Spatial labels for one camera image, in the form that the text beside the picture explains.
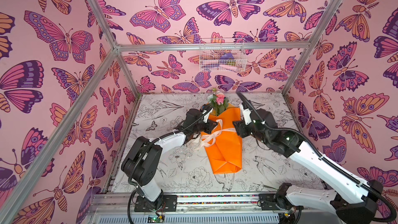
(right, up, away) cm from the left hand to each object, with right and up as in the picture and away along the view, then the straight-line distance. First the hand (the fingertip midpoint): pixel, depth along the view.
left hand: (219, 122), depth 85 cm
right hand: (+7, +4, -15) cm, 17 cm away
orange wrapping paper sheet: (+3, -13, +3) cm, 13 cm away
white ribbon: (-5, -12, +6) cm, 14 cm away
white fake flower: (-2, +15, +25) cm, 29 cm away
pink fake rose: (+4, +11, +20) cm, 23 cm away
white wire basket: (+3, +40, +9) cm, 42 cm away
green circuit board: (-32, -44, -13) cm, 56 cm away
